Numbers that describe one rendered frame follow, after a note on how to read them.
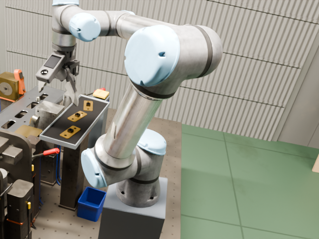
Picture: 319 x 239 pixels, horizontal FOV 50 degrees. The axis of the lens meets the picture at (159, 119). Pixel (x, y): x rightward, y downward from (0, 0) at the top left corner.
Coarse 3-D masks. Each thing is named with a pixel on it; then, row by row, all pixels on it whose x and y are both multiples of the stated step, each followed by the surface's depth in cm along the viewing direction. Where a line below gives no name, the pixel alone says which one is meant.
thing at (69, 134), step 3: (72, 126) 132; (66, 129) 129; (69, 129) 128; (72, 129) 128; (75, 129) 130; (78, 129) 131; (63, 132) 127; (66, 132) 127; (69, 132) 128; (72, 132) 128; (75, 132) 129; (60, 135) 125; (63, 135) 126; (66, 135) 126; (69, 135) 126; (72, 135) 127; (66, 138) 125
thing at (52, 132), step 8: (80, 104) 148; (96, 104) 150; (104, 104) 152; (72, 112) 141; (88, 112) 143; (96, 112) 144; (56, 120) 133; (64, 120) 134; (80, 120) 137; (88, 120) 138; (56, 128) 129; (64, 128) 130; (80, 128) 132; (48, 136) 124; (56, 136) 125; (72, 136) 127; (80, 136) 128
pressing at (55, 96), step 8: (48, 88) 188; (24, 96) 176; (32, 96) 177; (48, 96) 180; (56, 96) 182; (16, 104) 168; (24, 104) 169; (0, 112) 160; (8, 112) 160; (16, 112) 162; (32, 112) 164; (0, 120) 154; (8, 120) 155; (16, 120) 156; (24, 120) 157; (0, 128) 149; (16, 128) 151
